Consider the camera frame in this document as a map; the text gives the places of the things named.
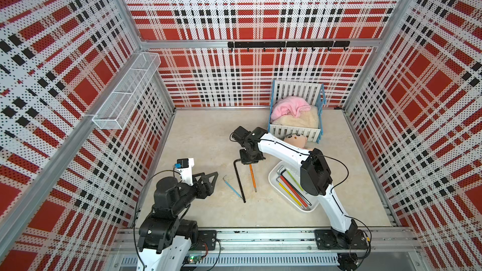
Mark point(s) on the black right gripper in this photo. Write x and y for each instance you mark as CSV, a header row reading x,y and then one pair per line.
x,y
245,160

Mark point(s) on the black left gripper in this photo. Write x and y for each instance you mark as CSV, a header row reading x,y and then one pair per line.
x,y
208,190

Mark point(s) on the orange hex key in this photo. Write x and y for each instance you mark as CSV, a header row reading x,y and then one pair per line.
x,y
253,178

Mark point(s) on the long black hex key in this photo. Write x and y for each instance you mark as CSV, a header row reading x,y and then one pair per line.
x,y
239,180

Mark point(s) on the light blue hex key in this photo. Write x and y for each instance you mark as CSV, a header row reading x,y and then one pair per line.
x,y
231,187

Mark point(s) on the red hex key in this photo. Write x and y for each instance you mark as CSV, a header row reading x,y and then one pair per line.
x,y
294,191

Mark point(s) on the yellow hex key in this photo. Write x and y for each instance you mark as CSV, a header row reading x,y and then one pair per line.
x,y
294,199

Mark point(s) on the dark thin hex key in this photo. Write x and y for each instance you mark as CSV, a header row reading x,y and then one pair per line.
x,y
282,173

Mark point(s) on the green hex key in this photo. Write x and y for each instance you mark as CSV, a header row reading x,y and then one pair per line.
x,y
294,180

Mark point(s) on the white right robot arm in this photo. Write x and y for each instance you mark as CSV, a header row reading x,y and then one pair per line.
x,y
313,172

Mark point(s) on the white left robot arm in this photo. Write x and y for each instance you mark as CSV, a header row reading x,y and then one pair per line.
x,y
166,240

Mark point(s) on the white plastic storage tray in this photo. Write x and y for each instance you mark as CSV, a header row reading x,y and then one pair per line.
x,y
273,178

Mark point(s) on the small plush doll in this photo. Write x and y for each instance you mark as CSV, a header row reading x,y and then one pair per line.
x,y
296,140

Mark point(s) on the pink towel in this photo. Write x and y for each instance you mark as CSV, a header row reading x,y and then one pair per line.
x,y
290,105

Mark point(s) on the cream fluffy blanket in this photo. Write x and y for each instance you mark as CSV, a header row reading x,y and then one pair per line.
x,y
307,119

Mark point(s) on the blue white toy crib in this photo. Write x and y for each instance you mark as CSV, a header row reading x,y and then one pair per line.
x,y
314,94

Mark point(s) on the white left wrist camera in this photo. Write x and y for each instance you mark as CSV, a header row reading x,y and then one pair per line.
x,y
184,168

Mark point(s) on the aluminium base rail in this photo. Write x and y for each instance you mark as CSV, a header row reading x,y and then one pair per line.
x,y
374,248

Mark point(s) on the white wire mesh shelf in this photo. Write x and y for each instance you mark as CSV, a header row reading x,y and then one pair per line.
x,y
117,109

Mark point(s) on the black hook rail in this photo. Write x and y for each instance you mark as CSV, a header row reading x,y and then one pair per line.
x,y
288,44

